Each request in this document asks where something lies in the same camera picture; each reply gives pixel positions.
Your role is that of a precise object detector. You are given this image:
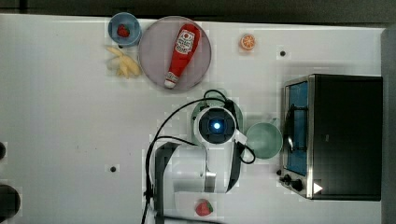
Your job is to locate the black toaster oven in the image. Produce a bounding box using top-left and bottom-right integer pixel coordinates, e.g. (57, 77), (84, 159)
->
(276, 74), (383, 202)

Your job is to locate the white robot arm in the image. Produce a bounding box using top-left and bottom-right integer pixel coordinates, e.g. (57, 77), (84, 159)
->
(150, 104), (247, 194)

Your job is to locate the blue small bowl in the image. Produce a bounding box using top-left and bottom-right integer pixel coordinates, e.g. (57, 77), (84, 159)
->
(107, 12), (142, 48)

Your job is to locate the small red strawberry toy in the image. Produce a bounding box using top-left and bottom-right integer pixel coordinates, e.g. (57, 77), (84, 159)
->
(117, 24), (130, 38)

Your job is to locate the orange slice toy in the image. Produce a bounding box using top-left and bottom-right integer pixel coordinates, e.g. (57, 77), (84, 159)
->
(239, 34), (256, 50)

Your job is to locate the black cylinder holder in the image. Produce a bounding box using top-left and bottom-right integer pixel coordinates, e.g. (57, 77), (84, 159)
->
(0, 185), (21, 222)

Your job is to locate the green round bowl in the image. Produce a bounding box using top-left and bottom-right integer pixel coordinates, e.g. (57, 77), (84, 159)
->
(247, 119), (283, 160)

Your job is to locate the red ketchup bottle toy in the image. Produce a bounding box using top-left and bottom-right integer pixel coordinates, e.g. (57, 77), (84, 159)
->
(164, 23), (201, 89)

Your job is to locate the black cylinder cup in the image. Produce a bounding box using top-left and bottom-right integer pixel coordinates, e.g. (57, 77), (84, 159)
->
(0, 142), (7, 160)

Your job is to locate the green oval strainer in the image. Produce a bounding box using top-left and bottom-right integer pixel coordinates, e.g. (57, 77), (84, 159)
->
(191, 89), (244, 133)

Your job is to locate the grey round plate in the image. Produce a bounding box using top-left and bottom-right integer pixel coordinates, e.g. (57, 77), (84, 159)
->
(138, 16), (212, 91)

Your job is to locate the yellow banana toy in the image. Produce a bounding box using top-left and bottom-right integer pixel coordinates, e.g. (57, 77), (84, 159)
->
(106, 47), (142, 78)

